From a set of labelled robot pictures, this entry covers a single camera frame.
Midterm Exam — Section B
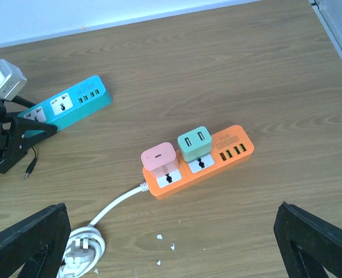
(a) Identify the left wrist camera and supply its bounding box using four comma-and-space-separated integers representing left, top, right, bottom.
0, 59, 27, 101

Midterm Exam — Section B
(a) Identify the teal power strip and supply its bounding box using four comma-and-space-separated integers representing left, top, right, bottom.
18, 75, 112, 131

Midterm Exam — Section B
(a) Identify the orange power strip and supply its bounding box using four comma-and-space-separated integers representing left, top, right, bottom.
142, 125, 254, 200

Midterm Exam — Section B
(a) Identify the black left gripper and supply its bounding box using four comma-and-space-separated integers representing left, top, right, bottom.
0, 99, 57, 174

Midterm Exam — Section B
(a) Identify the green charger plug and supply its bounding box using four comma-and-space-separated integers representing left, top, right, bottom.
177, 126, 212, 163

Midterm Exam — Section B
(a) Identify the pink charger plug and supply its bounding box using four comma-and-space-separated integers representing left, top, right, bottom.
141, 142, 179, 178

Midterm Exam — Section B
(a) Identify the white orange-strip cable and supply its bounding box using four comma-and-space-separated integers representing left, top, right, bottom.
56, 181, 150, 278

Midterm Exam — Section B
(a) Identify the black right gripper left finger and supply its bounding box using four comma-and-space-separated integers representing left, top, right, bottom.
0, 203, 71, 277

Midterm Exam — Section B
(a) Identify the black power adapter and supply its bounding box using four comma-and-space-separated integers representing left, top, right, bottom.
24, 147, 38, 179

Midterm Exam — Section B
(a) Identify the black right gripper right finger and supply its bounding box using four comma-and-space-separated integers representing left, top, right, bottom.
273, 202, 342, 277

